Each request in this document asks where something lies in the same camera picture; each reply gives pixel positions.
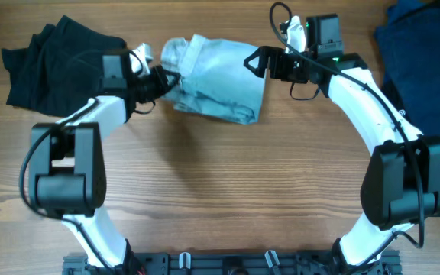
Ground black cable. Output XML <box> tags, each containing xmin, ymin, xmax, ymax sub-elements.
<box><xmin>18</xmin><ymin>97</ymin><xmax>116</xmax><ymax>275</ymax></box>
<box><xmin>268</xmin><ymin>2</ymin><xmax>426</xmax><ymax>268</ymax></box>

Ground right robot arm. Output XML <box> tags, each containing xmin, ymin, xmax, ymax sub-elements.
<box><xmin>244</xmin><ymin>14</ymin><xmax>440</xmax><ymax>274</ymax></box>

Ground right black cable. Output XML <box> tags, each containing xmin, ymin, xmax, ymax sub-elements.
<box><xmin>268</xmin><ymin>2</ymin><xmax>426</xmax><ymax>268</ymax></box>

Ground dark navy denim garment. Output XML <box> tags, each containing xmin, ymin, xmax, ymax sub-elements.
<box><xmin>374</xmin><ymin>0</ymin><xmax>440</xmax><ymax>136</ymax></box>

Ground folded black garment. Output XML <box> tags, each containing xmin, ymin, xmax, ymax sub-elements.
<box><xmin>1</xmin><ymin>15</ymin><xmax>127</xmax><ymax>117</ymax></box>

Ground light blue denim shorts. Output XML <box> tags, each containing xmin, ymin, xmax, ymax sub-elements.
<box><xmin>161</xmin><ymin>34</ymin><xmax>266</xmax><ymax>125</ymax></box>

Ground left black cable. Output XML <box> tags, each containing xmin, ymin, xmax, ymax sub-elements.
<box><xmin>18</xmin><ymin>97</ymin><xmax>116</xmax><ymax>275</ymax></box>

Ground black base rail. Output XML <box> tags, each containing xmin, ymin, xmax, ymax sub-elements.
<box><xmin>62</xmin><ymin>250</ymin><xmax>403</xmax><ymax>275</ymax></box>

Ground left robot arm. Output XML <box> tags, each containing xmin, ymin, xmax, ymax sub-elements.
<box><xmin>18</xmin><ymin>52</ymin><xmax>180</xmax><ymax>274</ymax></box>

